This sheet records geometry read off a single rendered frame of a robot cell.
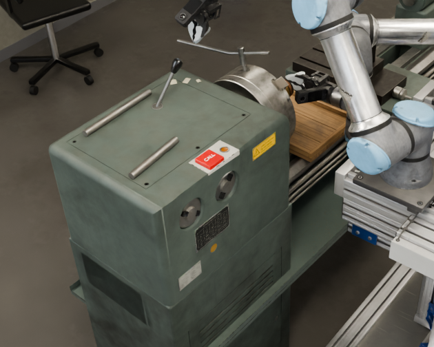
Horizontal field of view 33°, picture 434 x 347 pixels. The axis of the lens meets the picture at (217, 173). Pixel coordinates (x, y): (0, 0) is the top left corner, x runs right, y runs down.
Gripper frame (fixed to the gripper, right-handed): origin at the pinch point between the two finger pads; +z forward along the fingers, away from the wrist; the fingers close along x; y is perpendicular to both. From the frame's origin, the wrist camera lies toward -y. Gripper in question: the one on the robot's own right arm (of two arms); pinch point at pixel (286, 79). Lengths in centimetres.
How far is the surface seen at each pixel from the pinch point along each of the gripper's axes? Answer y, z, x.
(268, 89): -25.8, -11.9, 13.5
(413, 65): 68, -16, -21
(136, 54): 96, 205, -108
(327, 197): 6, -17, -54
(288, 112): -22.9, -18.2, 5.4
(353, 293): 11, -31, -108
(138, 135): -74, -1, 18
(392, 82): 36.2, -23.8, -10.5
